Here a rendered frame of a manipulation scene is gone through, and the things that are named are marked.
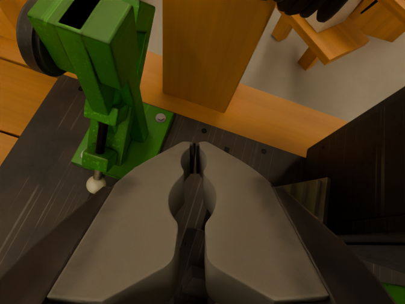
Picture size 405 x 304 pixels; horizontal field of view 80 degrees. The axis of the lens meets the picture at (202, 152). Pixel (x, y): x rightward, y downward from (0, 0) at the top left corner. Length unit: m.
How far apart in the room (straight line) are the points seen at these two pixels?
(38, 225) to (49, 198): 0.04
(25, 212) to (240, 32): 0.42
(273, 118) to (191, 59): 0.24
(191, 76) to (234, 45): 0.11
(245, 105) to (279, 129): 0.09
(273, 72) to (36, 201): 1.67
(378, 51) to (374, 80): 0.32
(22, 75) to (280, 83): 1.55
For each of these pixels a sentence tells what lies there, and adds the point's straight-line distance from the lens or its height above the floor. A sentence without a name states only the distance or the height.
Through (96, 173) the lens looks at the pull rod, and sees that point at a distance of 0.39.
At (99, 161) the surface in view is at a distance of 0.36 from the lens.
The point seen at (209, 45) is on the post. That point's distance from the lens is 0.40.
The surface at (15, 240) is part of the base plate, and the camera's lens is 0.48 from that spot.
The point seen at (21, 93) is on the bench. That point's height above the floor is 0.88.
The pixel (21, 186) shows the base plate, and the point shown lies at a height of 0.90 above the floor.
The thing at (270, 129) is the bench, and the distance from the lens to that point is 0.55.
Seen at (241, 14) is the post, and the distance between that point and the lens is 0.35.
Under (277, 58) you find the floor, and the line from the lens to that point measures 1.98.
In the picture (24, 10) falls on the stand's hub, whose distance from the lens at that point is 0.28.
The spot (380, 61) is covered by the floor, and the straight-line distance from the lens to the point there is 2.50.
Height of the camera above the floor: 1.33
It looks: 68 degrees down
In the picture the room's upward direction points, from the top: 24 degrees clockwise
